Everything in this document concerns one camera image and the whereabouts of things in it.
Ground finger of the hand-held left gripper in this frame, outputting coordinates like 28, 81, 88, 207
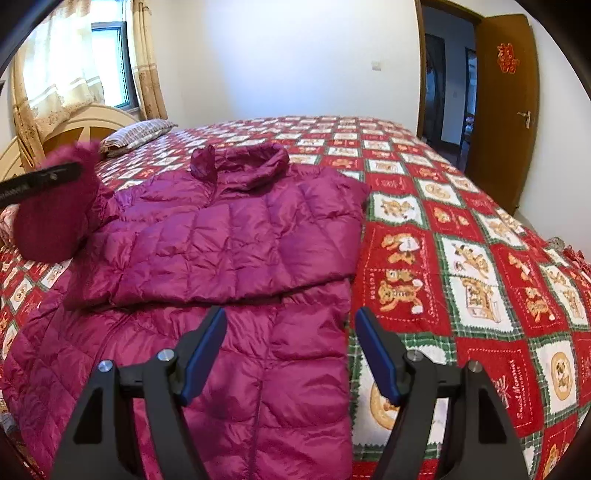
31, 161, 85, 197

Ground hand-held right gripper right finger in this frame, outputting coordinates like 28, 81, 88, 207
355, 307, 529, 480

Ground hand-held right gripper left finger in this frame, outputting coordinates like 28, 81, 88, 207
50, 306, 228, 480

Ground magenta down jacket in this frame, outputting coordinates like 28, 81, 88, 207
0, 141, 370, 480

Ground pink pillow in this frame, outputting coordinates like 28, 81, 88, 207
0, 205, 19, 250

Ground cream wooden headboard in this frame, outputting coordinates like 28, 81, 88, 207
0, 104, 140, 185

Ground striped pillow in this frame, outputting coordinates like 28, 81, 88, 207
99, 119, 179, 156

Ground sheer white curtain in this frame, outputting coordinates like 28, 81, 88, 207
11, 0, 134, 155

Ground window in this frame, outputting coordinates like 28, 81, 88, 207
90, 21, 140, 112

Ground red printed bear blanket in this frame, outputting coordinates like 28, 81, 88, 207
0, 115, 591, 480

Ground brown wooden door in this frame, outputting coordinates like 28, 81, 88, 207
465, 14, 541, 212

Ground red door decoration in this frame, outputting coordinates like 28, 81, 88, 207
496, 41, 518, 75

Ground wooden door frame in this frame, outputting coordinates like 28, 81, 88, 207
414, 0, 485, 155

